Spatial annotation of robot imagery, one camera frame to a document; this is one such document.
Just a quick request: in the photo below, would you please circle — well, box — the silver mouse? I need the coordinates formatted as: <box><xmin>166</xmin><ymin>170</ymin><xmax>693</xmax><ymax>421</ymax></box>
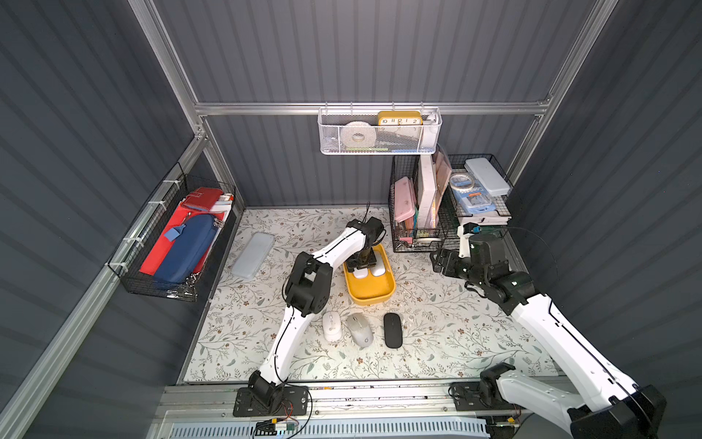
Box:
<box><xmin>369</xmin><ymin>263</ymin><xmax>386</xmax><ymax>277</ymax></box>

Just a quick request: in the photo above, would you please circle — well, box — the yellow storage box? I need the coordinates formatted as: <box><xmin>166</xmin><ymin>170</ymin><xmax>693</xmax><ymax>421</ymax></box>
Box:
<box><xmin>342</xmin><ymin>244</ymin><xmax>397</xmax><ymax>305</ymax></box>

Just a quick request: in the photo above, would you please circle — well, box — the grey mouse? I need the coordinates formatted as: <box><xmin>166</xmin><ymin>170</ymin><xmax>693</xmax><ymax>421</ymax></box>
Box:
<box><xmin>347</xmin><ymin>313</ymin><xmax>374</xmax><ymax>349</ymax></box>

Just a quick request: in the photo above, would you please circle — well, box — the black mouse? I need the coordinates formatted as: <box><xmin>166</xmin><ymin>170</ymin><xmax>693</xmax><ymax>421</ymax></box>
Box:
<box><xmin>383</xmin><ymin>313</ymin><xmax>403</xmax><ymax>349</ymax></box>

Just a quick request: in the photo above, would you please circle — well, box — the small white mouse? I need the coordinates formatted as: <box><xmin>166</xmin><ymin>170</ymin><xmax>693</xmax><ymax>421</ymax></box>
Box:
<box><xmin>322</xmin><ymin>311</ymin><xmax>343</xmax><ymax>343</ymax></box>

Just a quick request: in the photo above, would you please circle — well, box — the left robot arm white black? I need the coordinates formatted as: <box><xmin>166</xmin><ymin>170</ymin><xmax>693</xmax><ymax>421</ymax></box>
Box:
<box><xmin>247</xmin><ymin>217</ymin><xmax>385</xmax><ymax>412</ymax></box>

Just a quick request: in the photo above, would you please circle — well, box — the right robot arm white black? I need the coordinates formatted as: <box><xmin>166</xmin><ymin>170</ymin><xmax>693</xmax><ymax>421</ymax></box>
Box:
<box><xmin>430</xmin><ymin>233</ymin><xmax>667</xmax><ymax>438</ymax></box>

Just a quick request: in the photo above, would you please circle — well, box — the white upright box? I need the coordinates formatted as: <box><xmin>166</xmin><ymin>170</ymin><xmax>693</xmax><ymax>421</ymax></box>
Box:
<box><xmin>416</xmin><ymin>155</ymin><xmax>436</xmax><ymax>229</ymax></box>

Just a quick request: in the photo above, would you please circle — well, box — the blue packaged tape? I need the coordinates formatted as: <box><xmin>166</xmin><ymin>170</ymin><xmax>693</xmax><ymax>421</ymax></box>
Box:
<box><xmin>449</xmin><ymin>172</ymin><xmax>497</xmax><ymax>216</ymax></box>

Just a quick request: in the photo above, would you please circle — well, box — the pink pencil case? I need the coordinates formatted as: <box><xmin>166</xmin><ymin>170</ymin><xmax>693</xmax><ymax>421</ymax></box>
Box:
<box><xmin>392</xmin><ymin>177</ymin><xmax>416</xmax><ymax>223</ymax></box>

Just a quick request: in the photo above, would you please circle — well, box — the pink upright folder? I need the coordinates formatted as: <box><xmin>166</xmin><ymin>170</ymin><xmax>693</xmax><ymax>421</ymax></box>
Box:
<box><xmin>433</xmin><ymin>145</ymin><xmax>453</xmax><ymax>210</ymax></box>

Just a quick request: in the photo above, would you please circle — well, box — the white case on organizer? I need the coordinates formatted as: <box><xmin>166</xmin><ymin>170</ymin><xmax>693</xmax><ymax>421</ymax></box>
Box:
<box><xmin>464</xmin><ymin>157</ymin><xmax>511</xmax><ymax>198</ymax></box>

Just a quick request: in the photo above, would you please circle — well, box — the light blue pencil case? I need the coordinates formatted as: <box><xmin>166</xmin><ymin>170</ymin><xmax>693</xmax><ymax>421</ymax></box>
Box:
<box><xmin>231</xmin><ymin>232</ymin><xmax>275</xmax><ymax>281</ymax></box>

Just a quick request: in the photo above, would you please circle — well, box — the white tape roll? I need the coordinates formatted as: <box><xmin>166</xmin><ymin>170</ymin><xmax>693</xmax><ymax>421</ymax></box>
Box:
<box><xmin>340</xmin><ymin>121</ymin><xmax>377</xmax><ymax>149</ymax></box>

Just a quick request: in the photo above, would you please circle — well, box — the white mesh hanging basket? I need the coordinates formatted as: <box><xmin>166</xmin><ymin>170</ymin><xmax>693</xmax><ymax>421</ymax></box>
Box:
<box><xmin>317</xmin><ymin>104</ymin><xmax>444</xmax><ymax>155</ymax></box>

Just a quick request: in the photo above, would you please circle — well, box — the yellow clock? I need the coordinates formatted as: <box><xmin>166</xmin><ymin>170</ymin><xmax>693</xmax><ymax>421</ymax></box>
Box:
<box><xmin>378</xmin><ymin>110</ymin><xmax>423</xmax><ymax>126</ymax></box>

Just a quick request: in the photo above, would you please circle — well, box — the red folder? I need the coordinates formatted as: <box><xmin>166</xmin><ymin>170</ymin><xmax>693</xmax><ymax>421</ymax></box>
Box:
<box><xmin>139</xmin><ymin>187</ymin><xmax>233</xmax><ymax>285</ymax></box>

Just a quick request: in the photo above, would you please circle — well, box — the blue pouch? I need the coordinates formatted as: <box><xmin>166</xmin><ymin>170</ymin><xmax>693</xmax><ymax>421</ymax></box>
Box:
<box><xmin>153</xmin><ymin>214</ymin><xmax>219</xmax><ymax>290</ymax></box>

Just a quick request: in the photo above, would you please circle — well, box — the black wire desk organizer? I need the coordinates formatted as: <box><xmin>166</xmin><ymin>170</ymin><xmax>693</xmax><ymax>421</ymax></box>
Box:
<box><xmin>389</xmin><ymin>154</ymin><xmax>511</xmax><ymax>252</ymax></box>

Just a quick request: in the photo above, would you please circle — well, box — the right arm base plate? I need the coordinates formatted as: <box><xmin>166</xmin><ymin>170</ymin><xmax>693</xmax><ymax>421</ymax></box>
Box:
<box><xmin>448</xmin><ymin>382</ymin><xmax>524</xmax><ymax>413</ymax></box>

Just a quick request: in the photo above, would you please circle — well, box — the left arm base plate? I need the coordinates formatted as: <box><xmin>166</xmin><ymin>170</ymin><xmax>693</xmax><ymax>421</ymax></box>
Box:
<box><xmin>232</xmin><ymin>386</ymin><xmax>311</xmax><ymax>418</ymax></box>

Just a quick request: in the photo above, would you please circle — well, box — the aluminium front rail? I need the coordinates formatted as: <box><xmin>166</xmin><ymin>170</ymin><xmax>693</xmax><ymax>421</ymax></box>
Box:
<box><xmin>158</xmin><ymin>378</ymin><xmax>604</xmax><ymax>424</ymax></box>

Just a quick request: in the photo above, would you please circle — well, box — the black wire wall basket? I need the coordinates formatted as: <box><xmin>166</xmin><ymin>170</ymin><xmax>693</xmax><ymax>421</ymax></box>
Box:
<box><xmin>107</xmin><ymin>164</ymin><xmax>236</xmax><ymax>302</ymax></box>

